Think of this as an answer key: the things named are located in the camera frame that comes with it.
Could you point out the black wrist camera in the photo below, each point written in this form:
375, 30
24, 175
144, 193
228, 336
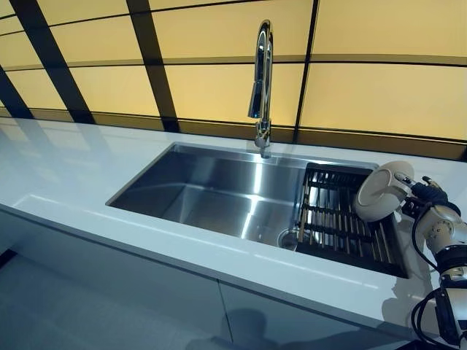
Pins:
414, 208

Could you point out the chrome gooseneck kitchen faucet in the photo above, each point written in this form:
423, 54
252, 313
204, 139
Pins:
262, 91

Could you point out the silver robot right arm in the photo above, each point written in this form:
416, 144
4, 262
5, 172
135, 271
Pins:
447, 233

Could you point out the steel sink drain strainer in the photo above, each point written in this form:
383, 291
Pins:
288, 237

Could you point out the stainless steel sink basin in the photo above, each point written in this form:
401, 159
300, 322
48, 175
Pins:
219, 193

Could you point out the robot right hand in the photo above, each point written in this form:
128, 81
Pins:
430, 193

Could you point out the white round plate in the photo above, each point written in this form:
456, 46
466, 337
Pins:
376, 193

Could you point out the black sink drying rack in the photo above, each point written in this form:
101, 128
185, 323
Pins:
339, 226

